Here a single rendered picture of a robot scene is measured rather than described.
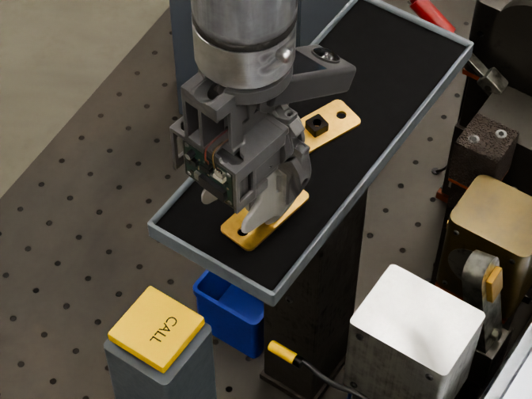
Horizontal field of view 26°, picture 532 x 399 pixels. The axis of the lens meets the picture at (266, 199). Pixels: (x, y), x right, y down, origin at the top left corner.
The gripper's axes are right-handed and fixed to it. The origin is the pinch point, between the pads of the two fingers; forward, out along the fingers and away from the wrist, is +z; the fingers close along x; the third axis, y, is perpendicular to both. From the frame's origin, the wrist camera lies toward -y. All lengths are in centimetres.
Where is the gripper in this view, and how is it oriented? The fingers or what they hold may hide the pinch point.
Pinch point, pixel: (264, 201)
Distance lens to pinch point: 102.4
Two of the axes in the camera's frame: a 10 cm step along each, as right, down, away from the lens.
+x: 7.5, 5.3, -4.0
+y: -6.7, 6.0, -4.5
